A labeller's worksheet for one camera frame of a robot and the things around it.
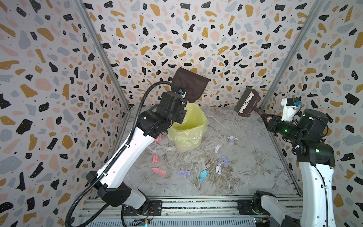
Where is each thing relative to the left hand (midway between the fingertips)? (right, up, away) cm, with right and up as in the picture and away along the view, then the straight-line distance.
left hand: (179, 104), depth 65 cm
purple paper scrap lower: (+2, -39, +21) cm, 44 cm away
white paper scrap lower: (+23, -38, +22) cm, 49 cm away
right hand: (+37, -4, -4) cm, 37 cm away
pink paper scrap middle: (-17, -32, +25) cm, 44 cm away
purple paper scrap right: (+27, -33, +25) cm, 50 cm away
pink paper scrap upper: (-17, -21, +35) cm, 44 cm away
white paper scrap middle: (+23, -26, +30) cm, 46 cm away
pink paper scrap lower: (-14, -38, +20) cm, 45 cm away
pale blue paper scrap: (+35, -20, +38) cm, 55 cm away
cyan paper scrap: (+13, -41, +20) cm, 47 cm away
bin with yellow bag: (+5, -16, +9) cm, 19 cm away
